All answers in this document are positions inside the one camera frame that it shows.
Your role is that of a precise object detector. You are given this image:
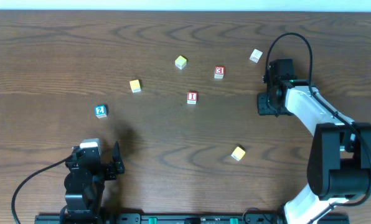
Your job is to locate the blue number 2 block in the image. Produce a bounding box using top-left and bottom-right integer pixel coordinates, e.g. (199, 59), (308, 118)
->
(95, 105), (107, 118)

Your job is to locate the red letter I block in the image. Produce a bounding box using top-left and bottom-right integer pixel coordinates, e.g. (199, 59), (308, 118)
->
(187, 92), (198, 105)

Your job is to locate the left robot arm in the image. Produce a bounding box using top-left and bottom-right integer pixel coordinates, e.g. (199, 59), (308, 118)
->
(59, 138), (125, 223)

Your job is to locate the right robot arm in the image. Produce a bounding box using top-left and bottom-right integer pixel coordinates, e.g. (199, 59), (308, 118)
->
(257, 58), (371, 223)

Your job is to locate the white wooden block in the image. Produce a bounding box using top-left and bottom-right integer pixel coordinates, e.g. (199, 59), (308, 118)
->
(249, 49), (263, 63)

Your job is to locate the red letter E block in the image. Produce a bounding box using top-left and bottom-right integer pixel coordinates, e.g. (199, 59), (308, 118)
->
(214, 66), (225, 79)

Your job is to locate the yellow block left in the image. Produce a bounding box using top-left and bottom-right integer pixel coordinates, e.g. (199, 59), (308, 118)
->
(129, 80), (141, 93)

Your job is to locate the yellow block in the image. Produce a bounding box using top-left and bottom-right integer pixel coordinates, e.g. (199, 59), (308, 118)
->
(175, 55), (187, 70)
(129, 80), (141, 93)
(231, 146), (246, 161)

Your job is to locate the yellow block near right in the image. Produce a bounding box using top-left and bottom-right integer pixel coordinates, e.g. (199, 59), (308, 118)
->
(231, 146), (246, 161)

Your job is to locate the yellow block far centre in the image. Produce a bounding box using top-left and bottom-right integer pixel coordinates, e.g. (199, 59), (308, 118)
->
(175, 55), (187, 70)

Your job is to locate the left black cable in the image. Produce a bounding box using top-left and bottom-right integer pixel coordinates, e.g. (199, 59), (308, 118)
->
(11, 154), (75, 224)

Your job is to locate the black cable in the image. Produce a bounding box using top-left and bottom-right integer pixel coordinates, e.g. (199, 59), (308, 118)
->
(241, 32), (371, 224)
(11, 154), (75, 224)

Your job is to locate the right black cable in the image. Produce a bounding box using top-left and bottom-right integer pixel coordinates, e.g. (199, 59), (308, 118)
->
(241, 32), (371, 224)

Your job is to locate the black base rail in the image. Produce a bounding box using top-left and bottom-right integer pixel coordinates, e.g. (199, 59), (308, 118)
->
(34, 213), (350, 224)

